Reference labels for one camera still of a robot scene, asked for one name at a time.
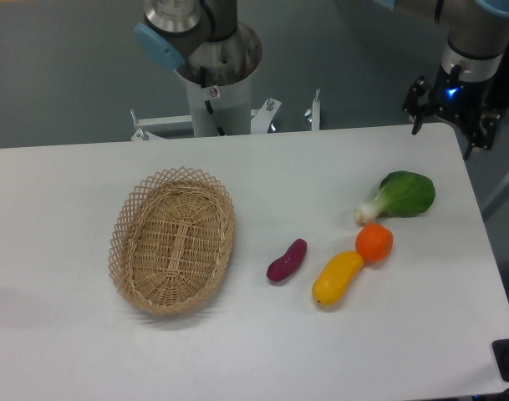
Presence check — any white metal base frame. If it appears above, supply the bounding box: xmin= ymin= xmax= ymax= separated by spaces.
xmin=130 ymin=88 xmax=322 ymax=141

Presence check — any yellow mango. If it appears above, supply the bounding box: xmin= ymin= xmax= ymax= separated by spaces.
xmin=312 ymin=251 xmax=364 ymax=307

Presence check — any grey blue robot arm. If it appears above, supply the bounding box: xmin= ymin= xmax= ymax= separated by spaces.
xmin=134 ymin=1 xmax=509 ymax=149

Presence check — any purple sweet potato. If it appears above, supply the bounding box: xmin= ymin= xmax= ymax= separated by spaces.
xmin=266 ymin=238 xmax=308 ymax=282

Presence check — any woven wicker basket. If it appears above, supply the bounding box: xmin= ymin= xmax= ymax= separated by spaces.
xmin=109 ymin=167 xmax=235 ymax=316

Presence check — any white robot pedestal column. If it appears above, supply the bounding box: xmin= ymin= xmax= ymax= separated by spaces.
xmin=172 ymin=23 xmax=263 ymax=138

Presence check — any black cable on pedestal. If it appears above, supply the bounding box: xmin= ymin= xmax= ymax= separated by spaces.
xmin=199 ymin=65 xmax=227 ymax=137

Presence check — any green bok choy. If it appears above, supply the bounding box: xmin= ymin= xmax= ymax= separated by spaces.
xmin=354 ymin=170 xmax=436 ymax=226

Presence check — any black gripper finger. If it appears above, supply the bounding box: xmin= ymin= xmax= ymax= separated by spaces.
xmin=463 ymin=109 xmax=500 ymax=160
xmin=402 ymin=75 xmax=431 ymax=135

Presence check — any orange fruit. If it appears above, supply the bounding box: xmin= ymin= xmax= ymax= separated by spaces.
xmin=355 ymin=223 xmax=394 ymax=262

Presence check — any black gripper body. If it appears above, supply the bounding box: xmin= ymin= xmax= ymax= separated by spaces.
xmin=428 ymin=67 xmax=492 ymax=129

